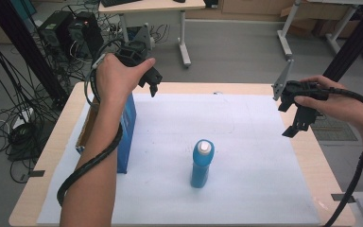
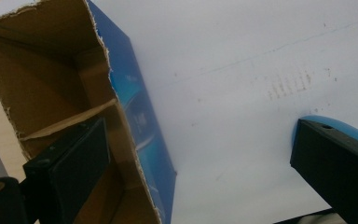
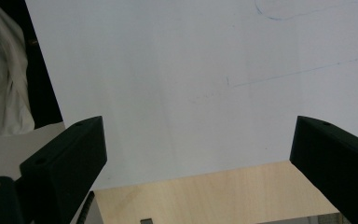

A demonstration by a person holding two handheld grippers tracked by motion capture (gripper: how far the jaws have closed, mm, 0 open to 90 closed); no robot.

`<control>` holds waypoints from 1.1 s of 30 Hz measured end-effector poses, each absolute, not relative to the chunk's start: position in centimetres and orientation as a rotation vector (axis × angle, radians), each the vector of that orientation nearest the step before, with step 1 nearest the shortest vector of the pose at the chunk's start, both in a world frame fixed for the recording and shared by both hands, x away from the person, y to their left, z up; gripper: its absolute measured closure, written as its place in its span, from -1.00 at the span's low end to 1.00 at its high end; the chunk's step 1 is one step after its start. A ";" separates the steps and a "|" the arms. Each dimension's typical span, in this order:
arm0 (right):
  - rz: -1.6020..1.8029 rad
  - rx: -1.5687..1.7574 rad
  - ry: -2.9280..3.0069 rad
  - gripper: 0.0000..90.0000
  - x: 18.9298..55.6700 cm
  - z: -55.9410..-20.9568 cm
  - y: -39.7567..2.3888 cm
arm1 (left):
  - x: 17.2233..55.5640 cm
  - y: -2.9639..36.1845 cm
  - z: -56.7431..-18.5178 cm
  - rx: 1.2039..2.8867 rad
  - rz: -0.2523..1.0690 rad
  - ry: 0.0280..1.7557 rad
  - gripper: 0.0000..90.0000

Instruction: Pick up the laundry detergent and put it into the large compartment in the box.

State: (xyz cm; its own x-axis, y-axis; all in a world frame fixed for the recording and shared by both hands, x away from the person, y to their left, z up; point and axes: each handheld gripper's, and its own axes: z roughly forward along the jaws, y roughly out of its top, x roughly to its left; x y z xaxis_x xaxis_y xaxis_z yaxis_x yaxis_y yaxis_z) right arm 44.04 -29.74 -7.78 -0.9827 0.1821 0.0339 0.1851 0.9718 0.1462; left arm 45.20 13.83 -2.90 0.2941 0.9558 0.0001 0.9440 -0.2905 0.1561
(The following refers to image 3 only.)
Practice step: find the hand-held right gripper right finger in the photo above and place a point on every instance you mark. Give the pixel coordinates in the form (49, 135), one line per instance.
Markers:
(335, 165)

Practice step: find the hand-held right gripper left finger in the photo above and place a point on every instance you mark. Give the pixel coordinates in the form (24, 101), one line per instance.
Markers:
(65, 161)

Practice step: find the small dark grey block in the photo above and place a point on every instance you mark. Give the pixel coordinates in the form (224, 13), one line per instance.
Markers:
(146, 221)

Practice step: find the white cloth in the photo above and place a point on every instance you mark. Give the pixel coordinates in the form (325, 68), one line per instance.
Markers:
(0, 81)

